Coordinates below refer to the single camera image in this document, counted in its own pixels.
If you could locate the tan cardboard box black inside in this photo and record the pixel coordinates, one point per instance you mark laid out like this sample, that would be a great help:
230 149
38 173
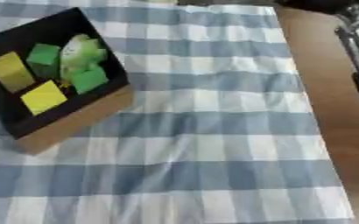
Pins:
70 122

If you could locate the green block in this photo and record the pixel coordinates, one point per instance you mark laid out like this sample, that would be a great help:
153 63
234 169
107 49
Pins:
43 55
89 79

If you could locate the green and white soft toy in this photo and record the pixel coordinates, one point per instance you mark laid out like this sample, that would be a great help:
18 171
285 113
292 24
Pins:
80 52

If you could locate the yellow block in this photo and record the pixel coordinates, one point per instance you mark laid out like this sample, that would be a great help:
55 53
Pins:
10 71
43 97

